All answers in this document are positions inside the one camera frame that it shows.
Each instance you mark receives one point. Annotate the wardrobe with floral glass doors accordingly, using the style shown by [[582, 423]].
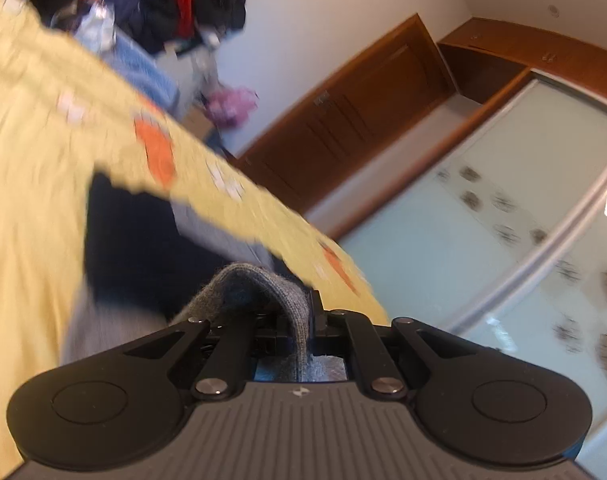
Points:
[[483, 210]]

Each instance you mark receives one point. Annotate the light blue knit cloth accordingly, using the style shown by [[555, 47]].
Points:
[[143, 72]]

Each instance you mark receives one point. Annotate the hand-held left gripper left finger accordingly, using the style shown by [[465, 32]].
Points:
[[233, 345]]

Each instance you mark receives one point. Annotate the brown wooden door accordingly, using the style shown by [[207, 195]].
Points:
[[363, 105]]

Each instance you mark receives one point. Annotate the yellow carrot print bedsheet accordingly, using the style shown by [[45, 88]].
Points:
[[33, 160]]

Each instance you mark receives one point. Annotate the dark navy garment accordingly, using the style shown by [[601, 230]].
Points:
[[146, 7]]

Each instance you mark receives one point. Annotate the white crumpled plastic bag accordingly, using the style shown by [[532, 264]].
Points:
[[95, 27]]

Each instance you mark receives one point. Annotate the grey knit sweater navy sleeves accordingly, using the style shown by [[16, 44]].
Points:
[[133, 250]]

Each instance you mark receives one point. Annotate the translucent plastic bag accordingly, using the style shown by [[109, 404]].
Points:
[[198, 75]]

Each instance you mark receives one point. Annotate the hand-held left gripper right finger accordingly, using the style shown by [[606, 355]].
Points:
[[356, 345]]

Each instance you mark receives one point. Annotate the pink plastic bag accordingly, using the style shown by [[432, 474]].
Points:
[[231, 106]]

